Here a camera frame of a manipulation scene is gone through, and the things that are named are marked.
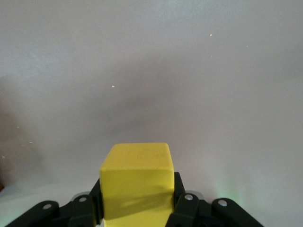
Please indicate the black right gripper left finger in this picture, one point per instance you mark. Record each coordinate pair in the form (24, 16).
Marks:
(78, 212)

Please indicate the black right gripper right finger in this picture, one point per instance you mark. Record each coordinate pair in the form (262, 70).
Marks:
(189, 212)

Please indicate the yellow block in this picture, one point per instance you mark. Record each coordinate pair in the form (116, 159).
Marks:
(137, 184)

